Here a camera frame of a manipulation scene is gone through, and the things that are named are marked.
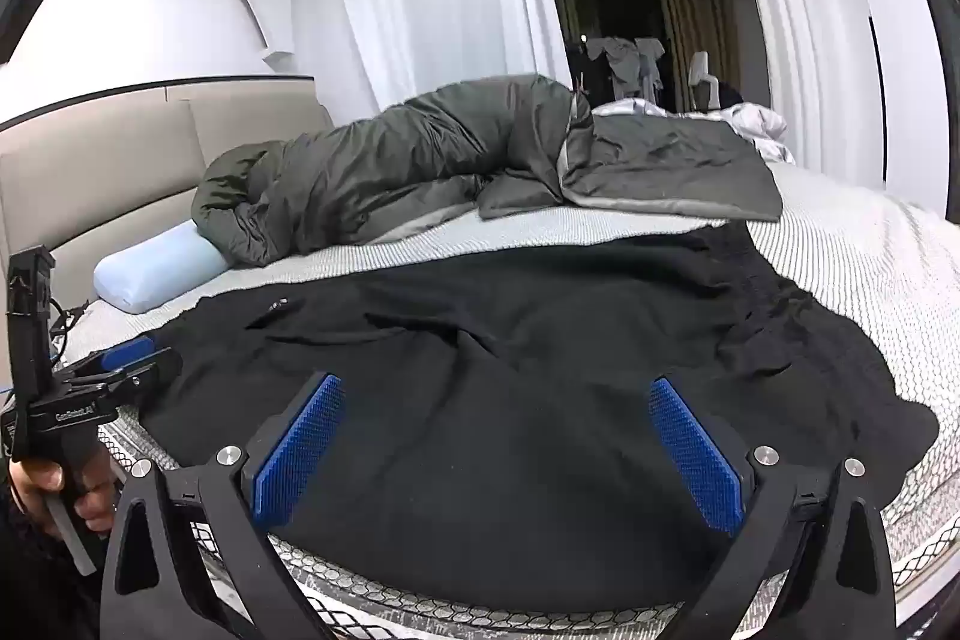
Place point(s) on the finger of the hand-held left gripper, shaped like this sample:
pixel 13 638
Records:
pixel 146 374
pixel 126 353

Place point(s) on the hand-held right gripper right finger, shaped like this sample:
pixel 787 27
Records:
pixel 694 452

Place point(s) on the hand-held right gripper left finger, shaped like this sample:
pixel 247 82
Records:
pixel 296 449

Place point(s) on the black pants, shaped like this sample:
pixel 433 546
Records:
pixel 487 385

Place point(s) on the person's left hand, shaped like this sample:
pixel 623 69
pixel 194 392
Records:
pixel 34 486

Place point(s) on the light blue pillow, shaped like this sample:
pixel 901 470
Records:
pixel 150 272

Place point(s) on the beige padded headboard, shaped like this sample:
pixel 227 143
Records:
pixel 112 175

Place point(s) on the bed with hexagon-patterned sheet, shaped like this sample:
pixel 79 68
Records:
pixel 847 250

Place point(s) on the white crumpled bedsheet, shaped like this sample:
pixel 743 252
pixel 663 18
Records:
pixel 757 126

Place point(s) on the white chair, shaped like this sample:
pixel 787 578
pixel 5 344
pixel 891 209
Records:
pixel 701 70

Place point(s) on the grey clothes on chair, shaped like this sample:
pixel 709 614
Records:
pixel 622 66

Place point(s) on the brown curtain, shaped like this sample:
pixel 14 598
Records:
pixel 690 10

